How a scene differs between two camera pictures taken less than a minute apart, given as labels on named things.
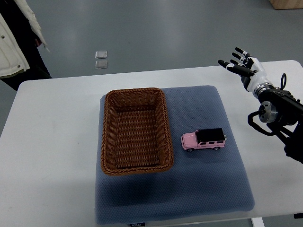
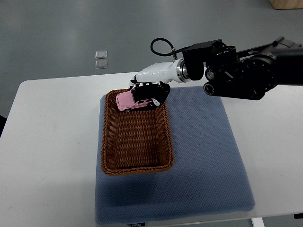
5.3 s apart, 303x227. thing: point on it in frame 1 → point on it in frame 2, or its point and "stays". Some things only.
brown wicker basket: x=136 y=136 stays
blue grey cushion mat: x=201 y=181 stays
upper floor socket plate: x=101 y=55 stays
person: x=21 y=35 → x=3 y=120
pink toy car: x=212 y=138 → x=127 y=101
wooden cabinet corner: x=287 y=4 stays
